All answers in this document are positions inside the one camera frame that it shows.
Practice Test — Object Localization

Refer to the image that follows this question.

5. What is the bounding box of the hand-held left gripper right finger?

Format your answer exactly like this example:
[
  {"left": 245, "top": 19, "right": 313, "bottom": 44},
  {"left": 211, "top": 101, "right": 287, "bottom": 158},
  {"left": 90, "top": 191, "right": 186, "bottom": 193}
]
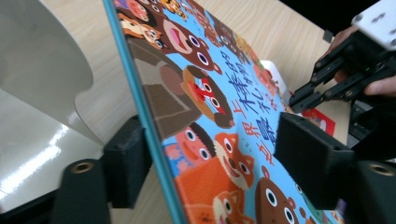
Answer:
[{"left": 274, "top": 111, "right": 396, "bottom": 224}]

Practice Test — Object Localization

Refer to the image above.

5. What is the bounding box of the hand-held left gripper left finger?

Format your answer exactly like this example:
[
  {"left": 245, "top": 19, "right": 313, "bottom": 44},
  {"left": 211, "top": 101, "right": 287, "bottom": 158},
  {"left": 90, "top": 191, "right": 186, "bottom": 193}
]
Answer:
[{"left": 50, "top": 115, "right": 154, "bottom": 224}]

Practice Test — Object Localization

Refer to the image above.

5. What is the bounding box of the red picture book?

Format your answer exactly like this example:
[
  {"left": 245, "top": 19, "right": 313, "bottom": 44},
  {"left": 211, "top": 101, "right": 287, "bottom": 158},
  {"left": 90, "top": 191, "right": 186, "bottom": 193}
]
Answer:
[{"left": 301, "top": 107, "right": 337, "bottom": 137}]

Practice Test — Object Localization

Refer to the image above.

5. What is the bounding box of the thin white book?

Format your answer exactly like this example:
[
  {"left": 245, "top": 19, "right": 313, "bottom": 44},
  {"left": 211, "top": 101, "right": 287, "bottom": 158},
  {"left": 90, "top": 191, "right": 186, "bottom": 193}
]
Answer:
[{"left": 261, "top": 60, "right": 291, "bottom": 104}]

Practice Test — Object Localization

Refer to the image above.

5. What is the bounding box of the light blue animal picture book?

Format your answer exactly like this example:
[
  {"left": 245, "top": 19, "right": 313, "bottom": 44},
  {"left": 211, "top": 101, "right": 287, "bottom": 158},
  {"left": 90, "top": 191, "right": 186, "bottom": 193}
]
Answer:
[{"left": 102, "top": 0, "right": 344, "bottom": 224}]

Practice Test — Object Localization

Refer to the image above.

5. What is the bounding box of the black table edge bracket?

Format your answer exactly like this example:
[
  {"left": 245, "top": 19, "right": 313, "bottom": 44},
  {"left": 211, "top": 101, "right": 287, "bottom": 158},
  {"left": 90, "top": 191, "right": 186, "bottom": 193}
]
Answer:
[{"left": 322, "top": 29, "right": 334, "bottom": 44}]

